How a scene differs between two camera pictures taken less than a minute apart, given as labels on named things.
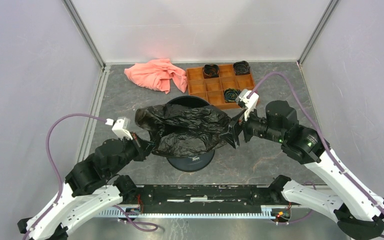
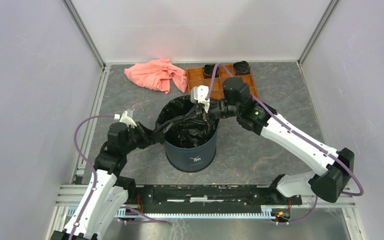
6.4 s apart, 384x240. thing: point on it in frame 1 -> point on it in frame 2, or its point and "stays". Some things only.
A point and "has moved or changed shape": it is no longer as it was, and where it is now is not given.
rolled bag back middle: x=210 y=71 stays
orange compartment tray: x=212 y=90 stays
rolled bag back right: x=241 y=68 stays
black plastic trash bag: x=179 y=131 has moved or changed shape
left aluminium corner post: x=81 y=25 stays
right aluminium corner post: x=317 y=31 stays
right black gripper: x=232 y=138 -> x=206 y=117
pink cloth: x=157 y=74 stays
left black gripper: x=142 y=147 -> x=148 y=135
